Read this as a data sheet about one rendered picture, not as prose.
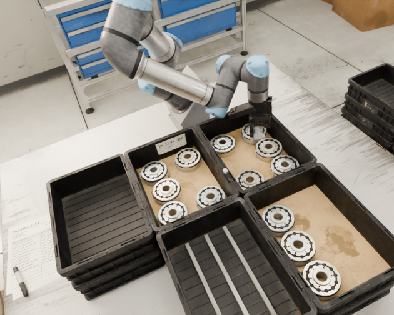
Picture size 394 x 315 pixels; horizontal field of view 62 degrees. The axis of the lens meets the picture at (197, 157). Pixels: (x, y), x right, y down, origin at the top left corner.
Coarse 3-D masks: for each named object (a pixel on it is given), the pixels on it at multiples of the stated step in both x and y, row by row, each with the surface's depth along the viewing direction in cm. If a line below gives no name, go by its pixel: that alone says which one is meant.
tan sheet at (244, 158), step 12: (240, 132) 140; (240, 144) 136; (252, 144) 135; (228, 156) 132; (240, 156) 131; (252, 156) 130; (228, 168) 128; (240, 168) 127; (252, 168) 126; (264, 168) 125
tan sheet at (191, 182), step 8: (160, 160) 136; (168, 160) 135; (168, 168) 132; (176, 168) 131; (200, 168) 130; (208, 168) 129; (168, 176) 129; (176, 176) 128; (184, 176) 128; (192, 176) 127; (200, 176) 127; (208, 176) 126; (144, 184) 128; (184, 184) 125; (192, 184) 125; (200, 184) 124; (208, 184) 124; (216, 184) 123; (152, 192) 124; (184, 192) 122; (192, 192) 122; (152, 200) 122; (184, 200) 120; (192, 200) 120; (152, 208) 119; (160, 208) 119; (192, 208) 117; (160, 224) 114
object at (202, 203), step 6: (210, 186) 119; (216, 186) 118; (198, 192) 118; (204, 192) 117; (216, 192) 116; (222, 192) 116; (198, 198) 116; (222, 198) 115; (198, 204) 115; (204, 204) 114
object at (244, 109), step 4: (240, 104) 126; (244, 104) 125; (248, 104) 123; (232, 108) 128; (236, 108) 126; (240, 108) 125; (244, 108) 123; (248, 108) 121; (252, 108) 121; (232, 112) 126; (236, 112) 124; (240, 112) 124; (244, 112) 123; (248, 112) 123; (232, 116) 126; (236, 116) 126; (240, 116) 125
